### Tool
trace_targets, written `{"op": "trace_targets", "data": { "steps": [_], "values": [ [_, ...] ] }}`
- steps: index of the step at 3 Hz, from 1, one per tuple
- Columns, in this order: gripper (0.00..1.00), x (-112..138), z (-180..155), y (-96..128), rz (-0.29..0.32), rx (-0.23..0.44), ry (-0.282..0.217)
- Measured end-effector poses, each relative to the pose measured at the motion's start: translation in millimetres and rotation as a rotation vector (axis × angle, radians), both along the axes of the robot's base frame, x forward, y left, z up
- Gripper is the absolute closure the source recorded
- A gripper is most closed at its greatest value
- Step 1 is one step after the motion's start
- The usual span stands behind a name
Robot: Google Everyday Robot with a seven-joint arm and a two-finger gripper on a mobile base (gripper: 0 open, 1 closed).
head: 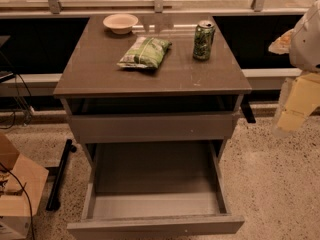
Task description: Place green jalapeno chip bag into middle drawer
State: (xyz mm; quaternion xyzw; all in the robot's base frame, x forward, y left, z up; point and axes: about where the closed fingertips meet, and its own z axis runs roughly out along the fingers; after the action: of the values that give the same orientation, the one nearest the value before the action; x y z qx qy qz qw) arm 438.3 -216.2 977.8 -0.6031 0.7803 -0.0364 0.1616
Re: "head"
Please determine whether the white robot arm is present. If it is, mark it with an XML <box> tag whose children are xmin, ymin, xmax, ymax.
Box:
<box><xmin>268</xmin><ymin>0</ymin><xmax>320</xmax><ymax>137</ymax></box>

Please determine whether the grey drawer cabinet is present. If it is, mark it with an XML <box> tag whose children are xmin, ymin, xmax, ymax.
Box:
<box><xmin>53</xmin><ymin>14</ymin><xmax>253</xmax><ymax>240</ymax></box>

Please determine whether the closed grey top drawer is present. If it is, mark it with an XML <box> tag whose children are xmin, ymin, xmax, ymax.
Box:
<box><xmin>69</xmin><ymin>113</ymin><xmax>239</xmax><ymax>144</ymax></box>

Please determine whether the green jalapeno chip bag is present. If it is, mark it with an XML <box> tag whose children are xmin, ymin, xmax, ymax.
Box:
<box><xmin>117</xmin><ymin>37</ymin><xmax>172</xmax><ymax>69</ymax></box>

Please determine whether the open grey middle drawer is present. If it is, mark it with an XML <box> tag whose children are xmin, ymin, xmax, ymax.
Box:
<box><xmin>68</xmin><ymin>141</ymin><xmax>244</xmax><ymax>240</ymax></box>

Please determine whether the black table leg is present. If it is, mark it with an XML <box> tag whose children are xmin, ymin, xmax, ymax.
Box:
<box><xmin>241</xmin><ymin>95</ymin><xmax>256</xmax><ymax>124</ymax></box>

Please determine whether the green soda can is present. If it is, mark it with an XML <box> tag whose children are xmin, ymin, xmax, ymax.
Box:
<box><xmin>193</xmin><ymin>20</ymin><xmax>215</xmax><ymax>61</ymax></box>

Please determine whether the white ceramic bowl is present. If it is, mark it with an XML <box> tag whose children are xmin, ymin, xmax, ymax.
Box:
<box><xmin>103</xmin><ymin>14</ymin><xmax>138</xmax><ymax>34</ymax></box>

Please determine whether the black metal floor bar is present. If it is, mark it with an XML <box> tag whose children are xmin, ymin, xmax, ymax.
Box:
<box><xmin>46</xmin><ymin>139</ymin><xmax>77</xmax><ymax>211</ymax></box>

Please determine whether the cardboard box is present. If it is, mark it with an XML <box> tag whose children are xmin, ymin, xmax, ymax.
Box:
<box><xmin>0</xmin><ymin>133</ymin><xmax>48</xmax><ymax>240</ymax></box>

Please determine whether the black cable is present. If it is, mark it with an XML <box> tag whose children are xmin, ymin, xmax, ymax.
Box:
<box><xmin>0</xmin><ymin>162</ymin><xmax>36</xmax><ymax>240</ymax></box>

